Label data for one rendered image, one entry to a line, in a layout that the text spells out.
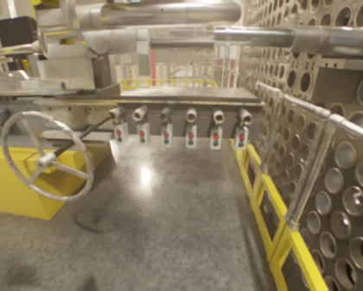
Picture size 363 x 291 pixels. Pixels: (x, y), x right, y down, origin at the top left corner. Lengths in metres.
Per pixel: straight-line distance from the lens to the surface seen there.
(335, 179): 2.37
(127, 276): 1.38
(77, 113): 1.63
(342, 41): 1.67
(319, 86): 1.91
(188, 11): 1.09
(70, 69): 1.52
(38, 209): 1.91
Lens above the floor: 1.20
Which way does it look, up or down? 26 degrees down
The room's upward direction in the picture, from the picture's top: straight up
